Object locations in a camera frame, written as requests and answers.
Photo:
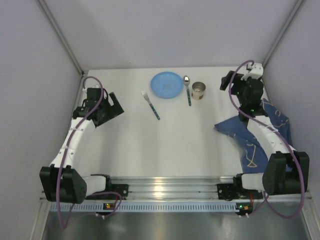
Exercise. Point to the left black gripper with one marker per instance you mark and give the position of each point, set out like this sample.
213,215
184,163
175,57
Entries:
111,105

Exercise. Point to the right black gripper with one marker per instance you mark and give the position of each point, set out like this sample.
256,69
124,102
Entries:
230,80

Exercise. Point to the metal cup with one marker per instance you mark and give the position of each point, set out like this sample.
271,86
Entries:
198,89

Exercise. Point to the fork with green handle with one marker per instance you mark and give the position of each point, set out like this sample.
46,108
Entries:
146,97

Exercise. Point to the spoon with green handle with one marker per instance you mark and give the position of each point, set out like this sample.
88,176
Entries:
186,82

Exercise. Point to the blue plastic plate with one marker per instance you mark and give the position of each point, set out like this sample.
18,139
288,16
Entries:
166,85

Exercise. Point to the blue fish placemat cloth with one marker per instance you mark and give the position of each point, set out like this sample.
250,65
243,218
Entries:
254,158

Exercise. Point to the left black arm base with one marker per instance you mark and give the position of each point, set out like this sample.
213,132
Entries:
122,189

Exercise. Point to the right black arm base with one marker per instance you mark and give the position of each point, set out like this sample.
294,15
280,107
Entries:
229,192

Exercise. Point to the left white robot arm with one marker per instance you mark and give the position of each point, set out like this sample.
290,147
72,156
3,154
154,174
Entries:
60,180

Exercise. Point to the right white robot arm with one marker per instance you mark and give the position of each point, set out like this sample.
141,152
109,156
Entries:
270,163

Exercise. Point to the aluminium mounting rail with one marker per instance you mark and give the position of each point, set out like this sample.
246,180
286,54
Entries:
171,188

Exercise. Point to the white slotted cable duct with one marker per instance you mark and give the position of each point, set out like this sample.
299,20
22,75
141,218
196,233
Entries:
157,207

